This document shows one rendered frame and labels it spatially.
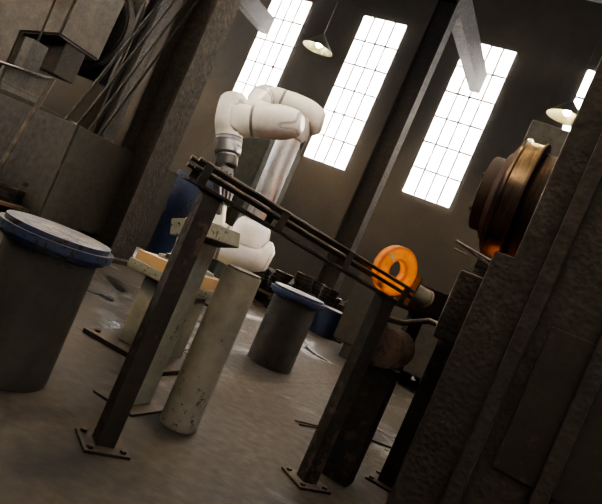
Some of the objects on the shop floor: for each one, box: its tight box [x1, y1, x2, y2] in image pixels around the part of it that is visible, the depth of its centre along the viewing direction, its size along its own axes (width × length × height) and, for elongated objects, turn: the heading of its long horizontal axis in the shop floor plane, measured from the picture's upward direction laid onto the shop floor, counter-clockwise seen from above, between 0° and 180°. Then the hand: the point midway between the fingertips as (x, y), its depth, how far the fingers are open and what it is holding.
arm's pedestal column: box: [82, 276, 206, 376], centre depth 255 cm, size 40×40×31 cm
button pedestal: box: [93, 218, 240, 417], centre depth 191 cm, size 16×24×62 cm, turn 67°
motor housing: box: [322, 327, 415, 487], centre depth 200 cm, size 13×22×54 cm, turn 67°
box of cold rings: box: [0, 93, 179, 257], centre depth 498 cm, size 123×93×87 cm
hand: (220, 215), depth 199 cm, fingers closed
